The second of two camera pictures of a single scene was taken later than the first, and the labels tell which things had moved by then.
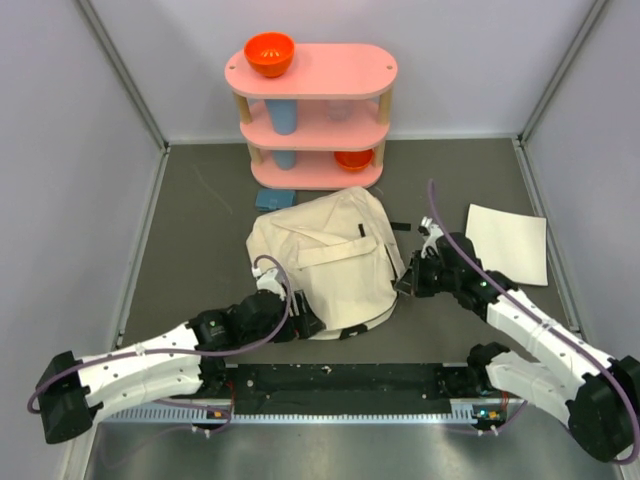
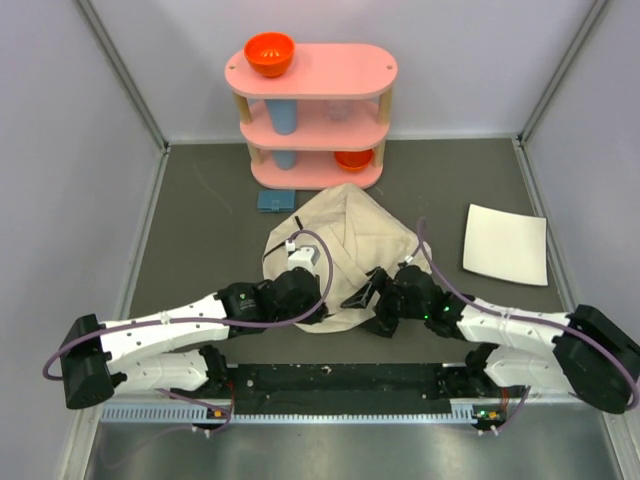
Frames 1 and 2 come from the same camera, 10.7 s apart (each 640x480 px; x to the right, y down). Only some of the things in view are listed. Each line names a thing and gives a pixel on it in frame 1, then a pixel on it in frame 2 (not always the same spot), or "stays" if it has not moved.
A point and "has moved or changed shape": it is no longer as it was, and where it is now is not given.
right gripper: [411, 283] to [385, 323]
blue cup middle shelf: [283, 115] stays
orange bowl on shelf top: [270, 53] stays
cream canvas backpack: [338, 249] has moved or changed shape
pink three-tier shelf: [322, 124] stays
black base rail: [337, 389] stays
